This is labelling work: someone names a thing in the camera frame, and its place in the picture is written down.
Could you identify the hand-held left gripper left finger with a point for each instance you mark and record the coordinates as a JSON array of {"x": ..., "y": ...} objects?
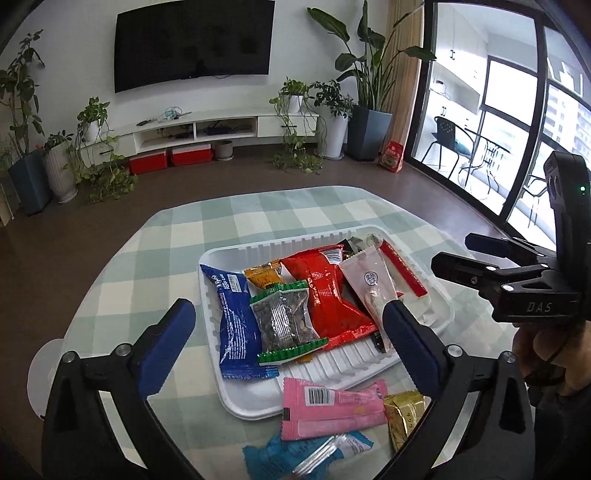
[{"x": 171, "y": 327}]

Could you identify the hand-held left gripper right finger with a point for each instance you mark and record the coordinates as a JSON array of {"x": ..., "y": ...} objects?
[{"x": 406, "y": 341}]

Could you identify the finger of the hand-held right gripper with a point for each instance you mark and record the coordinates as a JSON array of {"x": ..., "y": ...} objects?
[
  {"x": 461, "y": 270},
  {"x": 494, "y": 244}
]

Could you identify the large white red-striped snack bag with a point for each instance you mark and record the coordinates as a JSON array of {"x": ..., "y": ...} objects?
[{"x": 406, "y": 272}]

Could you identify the white plastic tray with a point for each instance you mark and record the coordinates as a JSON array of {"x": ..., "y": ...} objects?
[{"x": 351, "y": 364}]

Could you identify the dark blue snack packet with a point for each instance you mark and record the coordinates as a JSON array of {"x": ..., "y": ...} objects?
[{"x": 231, "y": 323}]

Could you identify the clear pinkish snack packet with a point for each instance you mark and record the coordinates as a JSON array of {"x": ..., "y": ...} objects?
[{"x": 369, "y": 277}]

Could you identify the red snack packet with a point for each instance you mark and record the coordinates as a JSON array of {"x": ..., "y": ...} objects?
[{"x": 328, "y": 295}]

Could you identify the orange snack packet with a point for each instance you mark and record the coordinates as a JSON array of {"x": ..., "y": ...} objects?
[{"x": 265, "y": 277}]

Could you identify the green-edged clear seed packet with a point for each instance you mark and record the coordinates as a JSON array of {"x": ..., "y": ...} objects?
[{"x": 284, "y": 318}]

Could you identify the person's right forearm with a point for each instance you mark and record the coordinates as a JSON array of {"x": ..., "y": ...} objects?
[{"x": 563, "y": 438}]

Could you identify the person's right hand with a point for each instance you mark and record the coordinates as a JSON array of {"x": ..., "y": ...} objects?
[{"x": 540, "y": 350}]

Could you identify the dark brown snack packet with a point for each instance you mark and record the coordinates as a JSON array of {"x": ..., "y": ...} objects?
[{"x": 381, "y": 341}]

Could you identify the black balcony chair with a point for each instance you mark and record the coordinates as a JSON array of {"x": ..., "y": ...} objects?
[
  {"x": 535, "y": 194},
  {"x": 445, "y": 138}
]

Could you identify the gold foil snack packet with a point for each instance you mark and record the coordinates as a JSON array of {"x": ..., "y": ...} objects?
[{"x": 404, "y": 415}]

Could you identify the balcony table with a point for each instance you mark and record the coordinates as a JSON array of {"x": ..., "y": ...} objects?
[{"x": 489, "y": 152}]

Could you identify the green white checkered tablecloth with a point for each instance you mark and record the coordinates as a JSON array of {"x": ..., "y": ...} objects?
[{"x": 184, "y": 230}]

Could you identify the pink snack packet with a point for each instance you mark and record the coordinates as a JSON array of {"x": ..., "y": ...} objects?
[{"x": 332, "y": 410}]

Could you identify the black gold snack packet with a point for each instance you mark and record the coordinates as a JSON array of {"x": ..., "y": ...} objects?
[{"x": 353, "y": 244}]

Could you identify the red bag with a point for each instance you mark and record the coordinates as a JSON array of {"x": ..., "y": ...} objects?
[{"x": 391, "y": 158}]

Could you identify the white round seat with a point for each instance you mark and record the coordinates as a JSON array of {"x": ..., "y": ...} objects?
[{"x": 46, "y": 378}]

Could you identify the tall plant in dark pot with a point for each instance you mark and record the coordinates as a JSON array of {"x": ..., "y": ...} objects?
[{"x": 369, "y": 134}]

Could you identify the red storage box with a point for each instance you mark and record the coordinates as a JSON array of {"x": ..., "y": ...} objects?
[
  {"x": 147, "y": 162},
  {"x": 191, "y": 155}
]

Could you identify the light blue snack packet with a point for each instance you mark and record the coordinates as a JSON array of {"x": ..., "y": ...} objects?
[{"x": 277, "y": 457}]

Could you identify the small grey plant pot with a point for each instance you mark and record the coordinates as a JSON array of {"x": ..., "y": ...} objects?
[{"x": 224, "y": 151}]

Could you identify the bushy plant in white pot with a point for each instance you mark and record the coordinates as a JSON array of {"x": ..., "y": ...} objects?
[{"x": 334, "y": 134}]

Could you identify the plant in white ribbed pot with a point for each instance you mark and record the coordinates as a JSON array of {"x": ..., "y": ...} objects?
[{"x": 62, "y": 170}]

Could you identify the beige curtain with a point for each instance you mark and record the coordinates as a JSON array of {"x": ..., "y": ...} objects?
[{"x": 401, "y": 69}]

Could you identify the black set-top box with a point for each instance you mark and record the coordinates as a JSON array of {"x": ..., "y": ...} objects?
[{"x": 220, "y": 130}]

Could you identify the tall plant in blue pot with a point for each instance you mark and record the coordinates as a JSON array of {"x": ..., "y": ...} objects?
[{"x": 27, "y": 180}]

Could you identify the trailing plant in white pot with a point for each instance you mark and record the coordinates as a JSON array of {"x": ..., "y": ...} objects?
[
  {"x": 92, "y": 124},
  {"x": 295, "y": 101}
]

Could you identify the white television cabinet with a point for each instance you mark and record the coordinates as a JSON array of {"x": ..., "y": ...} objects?
[{"x": 272, "y": 124}]

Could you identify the black wall television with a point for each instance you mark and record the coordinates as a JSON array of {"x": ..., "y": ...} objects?
[{"x": 194, "y": 41}]

